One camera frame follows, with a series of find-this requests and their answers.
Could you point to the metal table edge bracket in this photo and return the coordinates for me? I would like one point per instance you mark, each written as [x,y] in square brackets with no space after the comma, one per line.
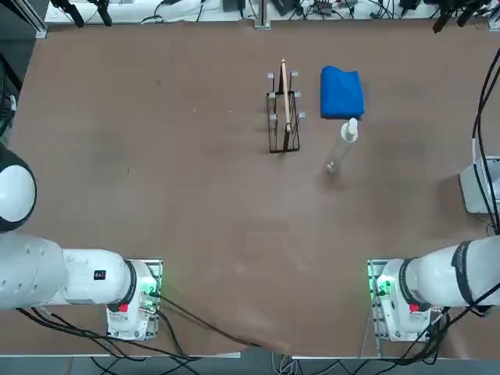
[262,24]

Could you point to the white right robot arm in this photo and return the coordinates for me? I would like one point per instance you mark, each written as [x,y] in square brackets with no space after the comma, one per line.
[429,277]

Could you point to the power adapter with orange plugs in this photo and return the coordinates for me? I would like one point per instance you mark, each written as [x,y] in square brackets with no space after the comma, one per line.
[322,5]

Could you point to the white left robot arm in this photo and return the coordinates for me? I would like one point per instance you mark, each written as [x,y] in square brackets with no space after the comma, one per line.
[90,277]

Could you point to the folded blue cloth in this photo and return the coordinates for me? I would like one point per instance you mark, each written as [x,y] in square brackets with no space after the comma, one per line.
[341,93]

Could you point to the trash bin with open lid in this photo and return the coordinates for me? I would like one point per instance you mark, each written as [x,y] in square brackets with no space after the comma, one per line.
[474,187]

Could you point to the clear spray bottle white cap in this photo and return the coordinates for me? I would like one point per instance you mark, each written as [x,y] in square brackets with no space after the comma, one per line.
[347,134]

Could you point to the upright camera post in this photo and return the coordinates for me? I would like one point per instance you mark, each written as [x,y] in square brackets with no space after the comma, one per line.
[262,8]

